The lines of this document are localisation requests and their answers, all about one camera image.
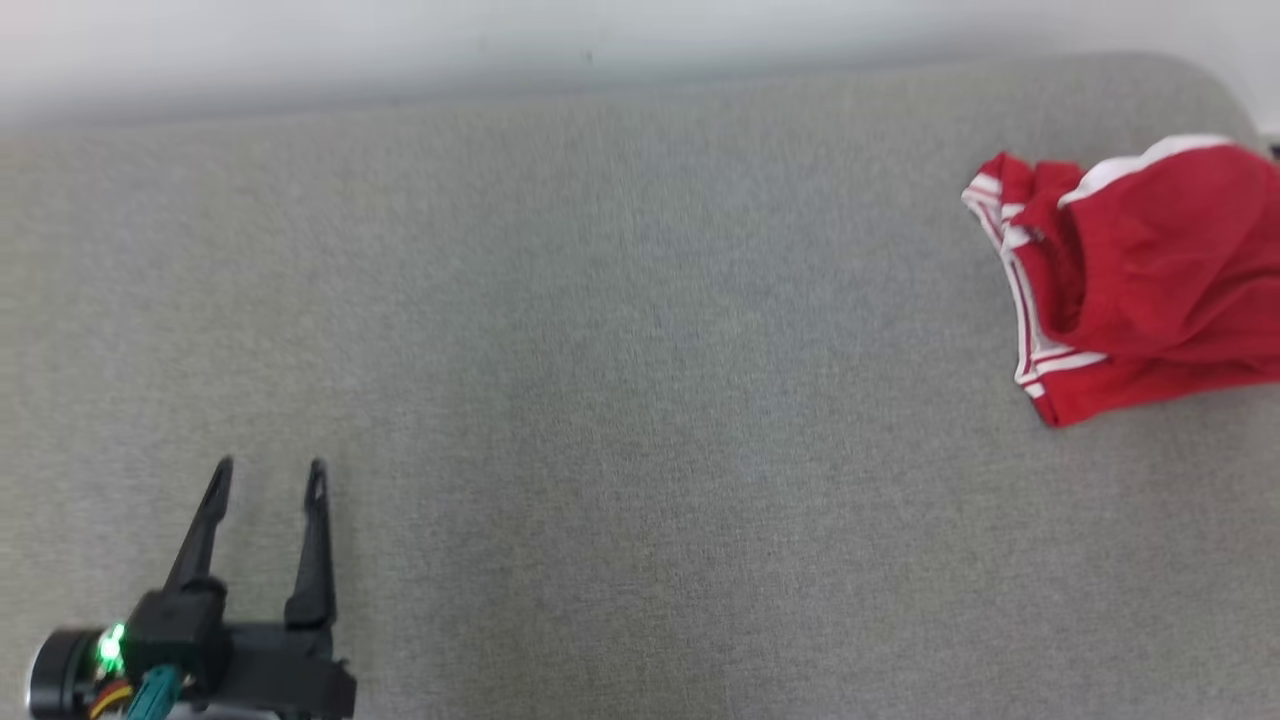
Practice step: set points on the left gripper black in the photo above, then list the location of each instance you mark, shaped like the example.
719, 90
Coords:
290, 670

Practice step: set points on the red printed basketball jersey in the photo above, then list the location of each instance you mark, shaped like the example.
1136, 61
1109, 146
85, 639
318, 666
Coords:
1095, 402

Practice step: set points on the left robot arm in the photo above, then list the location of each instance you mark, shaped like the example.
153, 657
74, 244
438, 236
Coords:
60, 675

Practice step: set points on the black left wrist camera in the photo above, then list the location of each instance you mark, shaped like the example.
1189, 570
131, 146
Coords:
175, 625

